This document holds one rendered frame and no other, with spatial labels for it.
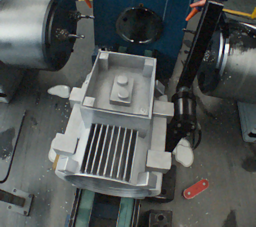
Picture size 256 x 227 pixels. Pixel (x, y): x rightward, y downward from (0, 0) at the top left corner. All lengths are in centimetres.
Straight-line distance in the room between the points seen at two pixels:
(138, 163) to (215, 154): 42
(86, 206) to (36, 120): 37
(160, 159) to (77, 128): 15
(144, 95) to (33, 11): 34
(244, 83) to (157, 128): 26
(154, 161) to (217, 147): 41
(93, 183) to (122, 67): 24
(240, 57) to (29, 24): 51
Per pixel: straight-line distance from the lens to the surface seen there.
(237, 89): 54
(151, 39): 68
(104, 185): 45
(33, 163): 66
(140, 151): 33
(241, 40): 51
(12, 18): 56
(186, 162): 65
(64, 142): 34
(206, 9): 36
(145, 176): 30
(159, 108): 38
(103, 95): 33
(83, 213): 47
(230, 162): 72
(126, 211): 47
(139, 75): 36
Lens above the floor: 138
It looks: 54 degrees down
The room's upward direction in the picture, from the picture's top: 6 degrees clockwise
